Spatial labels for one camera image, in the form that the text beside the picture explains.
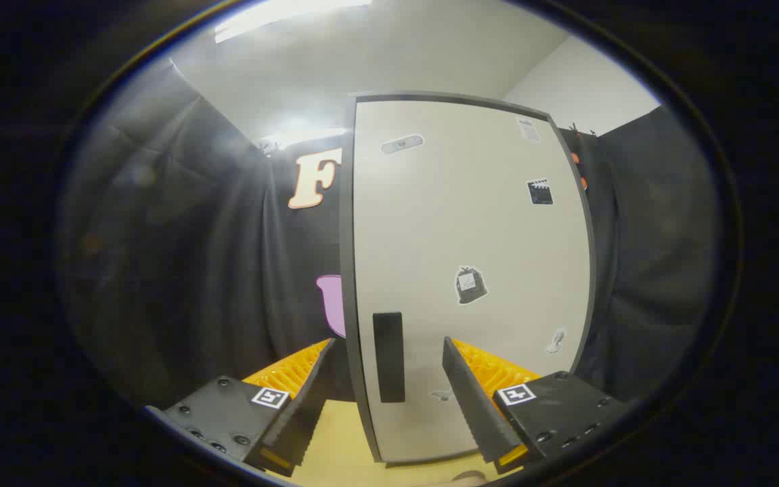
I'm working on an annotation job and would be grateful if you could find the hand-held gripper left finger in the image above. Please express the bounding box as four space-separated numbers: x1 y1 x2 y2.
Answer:
146 338 336 478

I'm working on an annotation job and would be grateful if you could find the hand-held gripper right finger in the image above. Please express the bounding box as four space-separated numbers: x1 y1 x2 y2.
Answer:
442 336 634 475

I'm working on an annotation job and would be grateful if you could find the black door handle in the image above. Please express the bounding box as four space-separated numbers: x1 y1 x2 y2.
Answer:
373 312 406 404

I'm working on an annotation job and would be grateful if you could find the dark grey shoe cabinet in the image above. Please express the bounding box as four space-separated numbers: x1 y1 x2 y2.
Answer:
339 91 597 466

